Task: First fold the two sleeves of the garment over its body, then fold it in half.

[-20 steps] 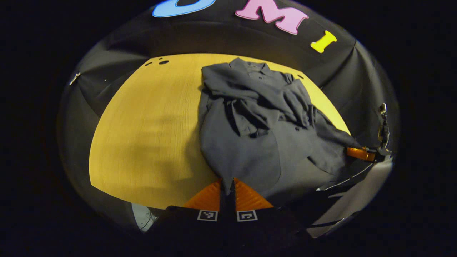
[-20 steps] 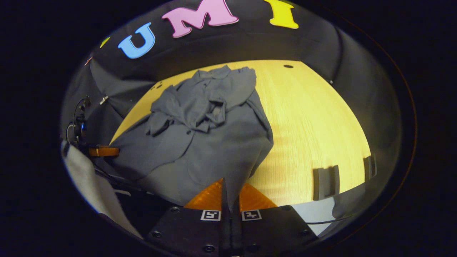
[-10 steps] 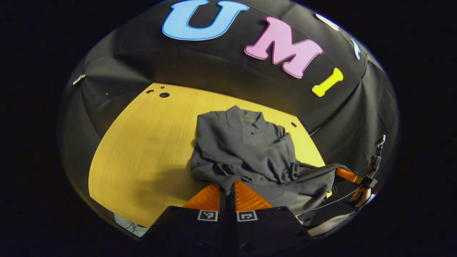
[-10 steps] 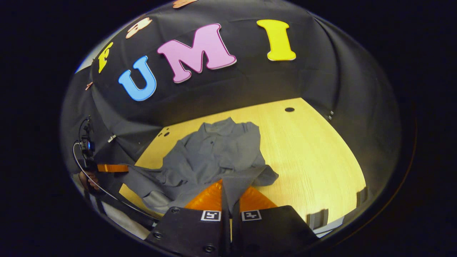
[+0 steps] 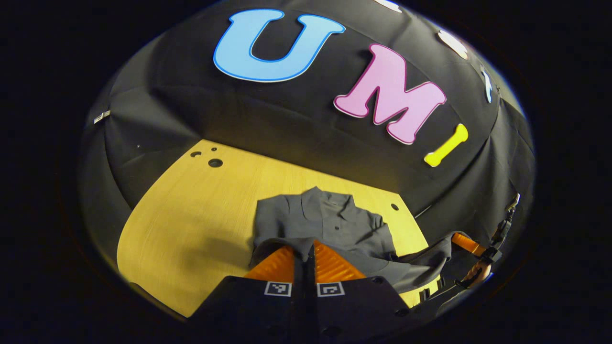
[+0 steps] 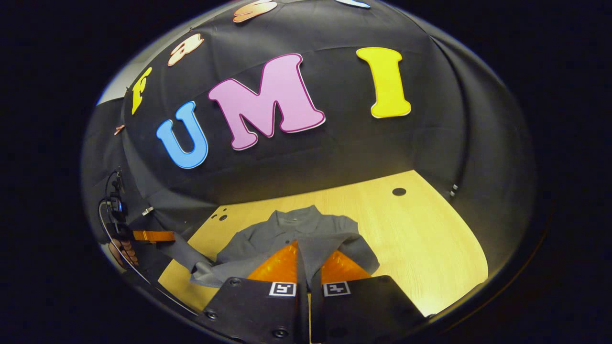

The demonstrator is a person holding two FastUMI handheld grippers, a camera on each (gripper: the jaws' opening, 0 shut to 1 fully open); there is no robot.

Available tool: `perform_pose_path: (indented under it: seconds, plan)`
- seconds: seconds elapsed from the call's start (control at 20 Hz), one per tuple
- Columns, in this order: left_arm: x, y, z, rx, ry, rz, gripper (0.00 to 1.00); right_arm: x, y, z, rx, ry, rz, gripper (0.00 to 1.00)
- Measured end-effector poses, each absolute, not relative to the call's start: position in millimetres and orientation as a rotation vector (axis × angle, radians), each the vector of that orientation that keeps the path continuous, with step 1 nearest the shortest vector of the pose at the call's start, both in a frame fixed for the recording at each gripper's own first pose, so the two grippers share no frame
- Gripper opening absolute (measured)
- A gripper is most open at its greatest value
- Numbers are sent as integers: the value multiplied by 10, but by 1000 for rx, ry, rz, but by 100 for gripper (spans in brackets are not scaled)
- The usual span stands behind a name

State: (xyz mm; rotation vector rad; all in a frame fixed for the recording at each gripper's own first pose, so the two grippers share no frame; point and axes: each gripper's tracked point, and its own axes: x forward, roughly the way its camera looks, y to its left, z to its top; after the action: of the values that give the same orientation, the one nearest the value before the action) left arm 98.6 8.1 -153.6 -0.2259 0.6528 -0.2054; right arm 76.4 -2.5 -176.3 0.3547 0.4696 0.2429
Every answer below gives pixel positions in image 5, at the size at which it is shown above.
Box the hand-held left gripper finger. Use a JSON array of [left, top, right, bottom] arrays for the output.
[[308, 239, 413, 344], [189, 245, 307, 344]]

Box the grey collared shirt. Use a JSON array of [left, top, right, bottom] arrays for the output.
[[249, 186, 455, 294]]

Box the black backdrop cloth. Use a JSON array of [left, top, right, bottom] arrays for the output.
[[79, 0, 536, 268]]

